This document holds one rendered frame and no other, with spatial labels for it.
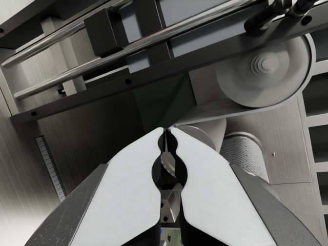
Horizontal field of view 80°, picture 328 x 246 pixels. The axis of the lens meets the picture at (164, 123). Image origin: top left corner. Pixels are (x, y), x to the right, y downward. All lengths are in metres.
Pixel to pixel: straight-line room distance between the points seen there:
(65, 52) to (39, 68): 0.18
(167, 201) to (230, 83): 0.24
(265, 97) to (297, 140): 0.39
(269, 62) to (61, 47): 0.30
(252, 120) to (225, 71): 0.37
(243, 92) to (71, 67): 0.29
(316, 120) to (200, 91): 0.36
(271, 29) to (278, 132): 0.53
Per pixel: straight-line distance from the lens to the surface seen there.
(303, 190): 0.83
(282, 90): 0.38
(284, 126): 0.73
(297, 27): 0.24
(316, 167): 0.80
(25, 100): 0.47
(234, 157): 0.49
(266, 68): 0.26
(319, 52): 0.45
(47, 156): 0.49
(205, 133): 0.39
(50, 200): 0.50
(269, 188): 0.42
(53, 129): 0.51
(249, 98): 0.38
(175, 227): 0.53
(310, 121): 0.75
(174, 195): 0.42
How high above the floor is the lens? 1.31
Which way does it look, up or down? 24 degrees down
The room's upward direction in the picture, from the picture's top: 78 degrees clockwise
